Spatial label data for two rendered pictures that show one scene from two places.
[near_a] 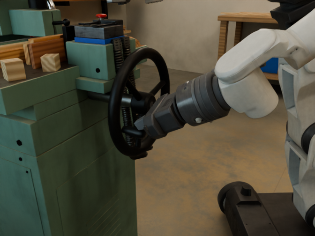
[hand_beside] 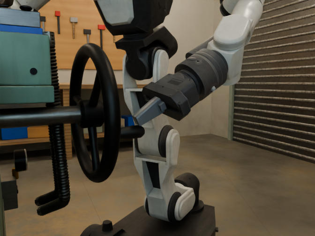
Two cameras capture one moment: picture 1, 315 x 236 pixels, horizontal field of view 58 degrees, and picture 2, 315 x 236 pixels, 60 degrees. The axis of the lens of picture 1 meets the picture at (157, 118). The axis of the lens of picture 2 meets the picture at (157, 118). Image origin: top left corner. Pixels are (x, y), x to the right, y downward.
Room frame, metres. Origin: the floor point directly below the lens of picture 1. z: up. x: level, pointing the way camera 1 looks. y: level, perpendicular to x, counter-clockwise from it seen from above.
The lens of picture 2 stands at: (0.29, 0.45, 0.88)
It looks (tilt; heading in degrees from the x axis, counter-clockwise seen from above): 7 degrees down; 302
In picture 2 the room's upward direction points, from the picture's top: straight up
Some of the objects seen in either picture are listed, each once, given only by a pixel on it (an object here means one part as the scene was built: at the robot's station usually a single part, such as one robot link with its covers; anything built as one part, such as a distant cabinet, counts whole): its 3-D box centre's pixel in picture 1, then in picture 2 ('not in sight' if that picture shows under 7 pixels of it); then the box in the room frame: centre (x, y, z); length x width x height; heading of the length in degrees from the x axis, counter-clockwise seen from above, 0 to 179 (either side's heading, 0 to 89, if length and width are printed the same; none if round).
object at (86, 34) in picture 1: (102, 29); (5, 22); (0.81, 0.15, 0.99); 0.13 x 0.11 x 0.06; 152
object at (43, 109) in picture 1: (64, 84); not in sight; (0.84, 0.29, 0.82); 0.40 x 0.21 x 0.04; 152
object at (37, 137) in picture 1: (26, 95); not in sight; (0.93, 0.45, 0.76); 0.57 x 0.45 x 0.09; 62
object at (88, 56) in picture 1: (102, 56); (7, 61); (0.81, 0.15, 0.91); 0.15 x 0.14 x 0.09; 152
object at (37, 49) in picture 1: (66, 48); not in sight; (0.83, 0.26, 0.93); 0.24 x 0.01 x 0.06; 152
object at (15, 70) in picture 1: (13, 69); not in sight; (0.63, 0.32, 0.92); 0.04 x 0.04 x 0.04; 41
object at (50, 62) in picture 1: (50, 62); not in sight; (0.72, 0.27, 0.92); 0.04 x 0.03 x 0.04; 2
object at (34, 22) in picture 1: (36, 25); not in sight; (0.88, 0.35, 0.99); 0.14 x 0.07 x 0.09; 62
